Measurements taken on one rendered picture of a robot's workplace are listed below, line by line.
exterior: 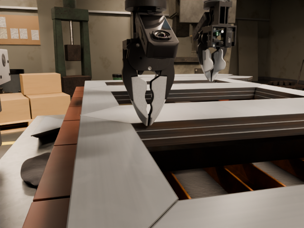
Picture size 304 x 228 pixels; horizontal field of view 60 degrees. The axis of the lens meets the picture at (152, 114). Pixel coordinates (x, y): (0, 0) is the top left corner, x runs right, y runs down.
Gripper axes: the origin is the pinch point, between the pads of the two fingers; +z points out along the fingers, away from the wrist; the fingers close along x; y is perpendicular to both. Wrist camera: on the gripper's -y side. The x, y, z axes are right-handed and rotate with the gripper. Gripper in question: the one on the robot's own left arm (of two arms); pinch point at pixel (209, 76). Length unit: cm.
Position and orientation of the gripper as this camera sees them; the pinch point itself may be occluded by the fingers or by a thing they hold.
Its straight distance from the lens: 80.7
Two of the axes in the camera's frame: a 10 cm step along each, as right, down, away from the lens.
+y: 2.3, 2.1, -9.5
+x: 9.7, -0.5, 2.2
